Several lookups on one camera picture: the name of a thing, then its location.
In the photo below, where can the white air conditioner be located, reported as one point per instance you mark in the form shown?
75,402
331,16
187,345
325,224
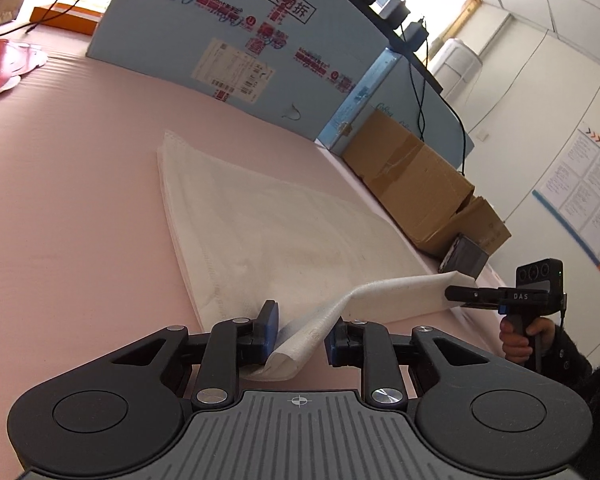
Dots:
452,67

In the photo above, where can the large light blue cardboard box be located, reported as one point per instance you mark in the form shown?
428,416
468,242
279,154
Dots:
190,45

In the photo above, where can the small dark grey box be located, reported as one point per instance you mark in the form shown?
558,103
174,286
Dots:
462,257

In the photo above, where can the red paper-cut decoration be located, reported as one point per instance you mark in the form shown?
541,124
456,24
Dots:
0,65

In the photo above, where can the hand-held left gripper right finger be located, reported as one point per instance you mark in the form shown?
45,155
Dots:
336,344

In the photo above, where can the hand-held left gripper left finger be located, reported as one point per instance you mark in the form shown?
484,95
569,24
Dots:
269,322

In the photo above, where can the white wall socket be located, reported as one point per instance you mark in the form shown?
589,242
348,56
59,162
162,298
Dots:
483,136

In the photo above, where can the dark power adapter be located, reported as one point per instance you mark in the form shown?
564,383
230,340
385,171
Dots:
416,35

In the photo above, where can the narrow light blue cardboard box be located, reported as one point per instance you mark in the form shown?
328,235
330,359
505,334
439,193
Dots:
430,115

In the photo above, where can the brown taped cardboard box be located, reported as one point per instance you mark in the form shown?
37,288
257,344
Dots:
410,180

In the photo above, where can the black board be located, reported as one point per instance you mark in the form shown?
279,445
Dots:
380,25

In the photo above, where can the person's right hand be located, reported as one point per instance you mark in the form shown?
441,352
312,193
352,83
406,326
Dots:
512,342

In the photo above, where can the person's right forearm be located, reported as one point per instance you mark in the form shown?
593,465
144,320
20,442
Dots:
590,390

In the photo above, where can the wall poster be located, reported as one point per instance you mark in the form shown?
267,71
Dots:
585,195

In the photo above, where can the orange flat box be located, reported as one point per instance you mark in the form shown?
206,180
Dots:
65,20

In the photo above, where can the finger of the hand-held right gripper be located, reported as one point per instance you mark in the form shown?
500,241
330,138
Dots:
472,292
482,306

